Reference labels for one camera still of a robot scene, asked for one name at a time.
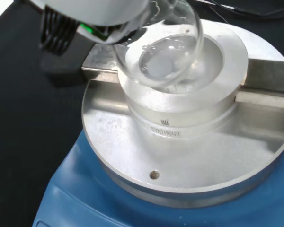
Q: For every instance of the heater with blue base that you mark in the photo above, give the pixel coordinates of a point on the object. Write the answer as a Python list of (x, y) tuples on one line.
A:
[(180, 156)]

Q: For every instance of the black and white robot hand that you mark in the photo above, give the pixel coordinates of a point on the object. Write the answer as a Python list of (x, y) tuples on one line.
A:
[(94, 11)]

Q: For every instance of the black cloth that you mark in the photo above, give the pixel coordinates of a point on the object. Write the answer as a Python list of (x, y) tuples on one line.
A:
[(26, 123)]

